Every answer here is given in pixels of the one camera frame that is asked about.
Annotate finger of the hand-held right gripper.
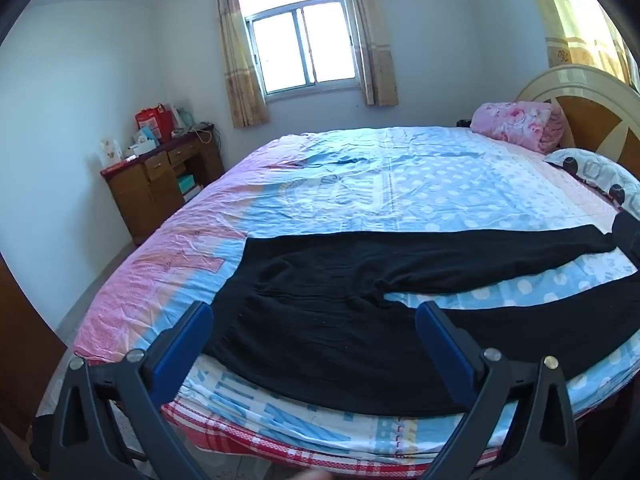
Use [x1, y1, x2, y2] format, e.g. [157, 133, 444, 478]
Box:
[611, 208, 640, 267]

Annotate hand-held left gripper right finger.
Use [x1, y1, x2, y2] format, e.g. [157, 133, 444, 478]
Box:
[416, 301, 581, 480]

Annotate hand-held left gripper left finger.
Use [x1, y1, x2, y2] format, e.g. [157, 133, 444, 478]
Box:
[50, 301, 215, 480]

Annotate black pants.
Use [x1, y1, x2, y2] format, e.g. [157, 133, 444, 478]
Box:
[202, 225, 640, 418]

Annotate white pillow with dark dots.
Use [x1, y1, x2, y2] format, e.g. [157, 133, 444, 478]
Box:
[542, 147, 640, 211]

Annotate cream wooden headboard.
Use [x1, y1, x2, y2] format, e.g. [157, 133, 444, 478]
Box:
[515, 65, 640, 168]

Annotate brown wooden desk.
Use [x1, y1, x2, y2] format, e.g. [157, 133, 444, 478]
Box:
[100, 132, 226, 246]

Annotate brown wooden door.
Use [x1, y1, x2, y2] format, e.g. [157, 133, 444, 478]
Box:
[0, 255, 67, 438]

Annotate pink floral folded blanket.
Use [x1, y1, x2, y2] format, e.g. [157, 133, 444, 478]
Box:
[471, 101, 568, 155]

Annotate bed with pink blue sheet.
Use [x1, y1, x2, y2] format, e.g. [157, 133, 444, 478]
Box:
[72, 125, 640, 466]

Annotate white tissue box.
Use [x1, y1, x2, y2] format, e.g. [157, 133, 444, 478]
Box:
[124, 140, 157, 159]

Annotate white printed card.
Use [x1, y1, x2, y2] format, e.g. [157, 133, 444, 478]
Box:
[100, 137, 123, 168]

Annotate yellow sheer curtain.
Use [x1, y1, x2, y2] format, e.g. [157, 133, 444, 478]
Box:
[520, 0, 638, 86]

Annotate red gift bag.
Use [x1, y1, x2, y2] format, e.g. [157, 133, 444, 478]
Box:
[135, 104, 173, 143]

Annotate white teal paper bag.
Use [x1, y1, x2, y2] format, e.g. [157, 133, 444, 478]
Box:
[172, 105, 195, 132]

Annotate beige patterned window curtain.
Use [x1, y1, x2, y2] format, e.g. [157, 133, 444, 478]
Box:
[337, 0, 399, 107]
[214, 0, 271, 128]

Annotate sliding window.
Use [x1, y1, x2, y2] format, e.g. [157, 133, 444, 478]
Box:
[236, 0, 363, 97]

